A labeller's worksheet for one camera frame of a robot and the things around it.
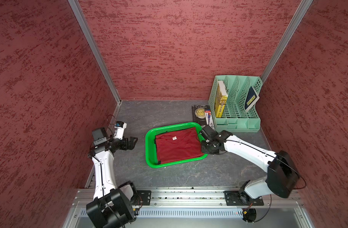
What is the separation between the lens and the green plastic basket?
840 millimetres

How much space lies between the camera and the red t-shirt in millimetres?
839

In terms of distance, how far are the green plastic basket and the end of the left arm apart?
A: 0.15 meters

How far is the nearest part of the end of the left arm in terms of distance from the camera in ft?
1.81
